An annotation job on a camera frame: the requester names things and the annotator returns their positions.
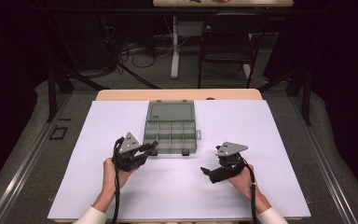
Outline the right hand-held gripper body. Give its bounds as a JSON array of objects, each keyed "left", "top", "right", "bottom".
[{"left": 209, "top": 142, "right": 249, "bottom": 185}]

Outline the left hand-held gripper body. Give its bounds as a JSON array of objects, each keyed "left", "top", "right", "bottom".
[{"left": 113, "top": 132, "right": 149, "bottom": 173}]

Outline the grey plastic compartment box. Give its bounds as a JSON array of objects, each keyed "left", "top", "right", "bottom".
[{"left": 143, "top": 99, "right": 202, "bottom": 157}]

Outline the person's right hand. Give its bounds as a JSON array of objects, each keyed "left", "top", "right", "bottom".
[{"left": 227, "top": 164, "right": 257, "bottom": 201}]

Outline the person's left hand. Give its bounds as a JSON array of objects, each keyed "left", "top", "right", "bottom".
[{"left": 102, "top": 157, "right": 135, "bottom": 192}]

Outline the white table board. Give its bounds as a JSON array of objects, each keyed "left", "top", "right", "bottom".
[{"left": 47, "top": 99, "right": 312, "bottom": 220}]

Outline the black metal stand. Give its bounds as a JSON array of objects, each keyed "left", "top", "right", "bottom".
[
  {"left": 46, "top": 66, "right": 110, "bottom": 124},
  {"left": 257, "top": 65, "right": 312, "bottom": 127}
]

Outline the black folding chair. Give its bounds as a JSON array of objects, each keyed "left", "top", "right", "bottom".
[{"left": 197, "top": 12, "right": 269, "bottom": 90}]

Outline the wooden desk with white legs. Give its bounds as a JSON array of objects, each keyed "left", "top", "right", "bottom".
[{"left": 152, "top": 0, "right": 295, "bottom": 80}]

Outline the grey box under desk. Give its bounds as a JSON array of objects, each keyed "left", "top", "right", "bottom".
[{"left": 176, "top": 21, "right": 205, "bottom": 38}]

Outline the left hand-held gripper cable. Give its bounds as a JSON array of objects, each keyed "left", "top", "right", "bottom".
[{"left": 111, "top": 137, "right": 123, "bottom": 224}]

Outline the hand-held gripper cable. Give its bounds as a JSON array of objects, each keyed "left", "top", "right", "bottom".
[
  {"left": 111, "top": 137, "right": 123, "bottom": 224},
  {"left": 241, "top": 157, "right": 259, "bottom": 224}
]

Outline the right hand-held gripper cable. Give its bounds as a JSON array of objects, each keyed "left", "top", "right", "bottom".
[{"left": 241, "top": 157, "right": 259, "bottom": 224}]

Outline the tangle of floor cables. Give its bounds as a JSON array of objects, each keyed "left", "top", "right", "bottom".
[{"left": 117, "top": 34, "right": 175, "bottom": 70}]

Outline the metal floor rail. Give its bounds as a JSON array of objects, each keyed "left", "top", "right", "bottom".
[
  {"left": 0, "top": 92, "right": 73, "bottom": 224},
  {"left": 287, "top": 92, "right": 358, "bottom": 224}
]

